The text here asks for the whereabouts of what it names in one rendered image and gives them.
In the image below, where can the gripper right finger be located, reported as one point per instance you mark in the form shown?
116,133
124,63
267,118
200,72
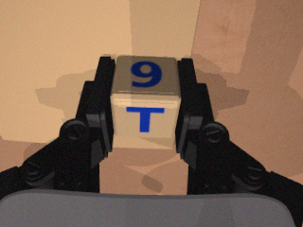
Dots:
221,166

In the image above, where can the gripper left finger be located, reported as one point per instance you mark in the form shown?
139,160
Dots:
83,141

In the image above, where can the tan flat mat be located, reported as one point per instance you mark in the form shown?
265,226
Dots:
49,48

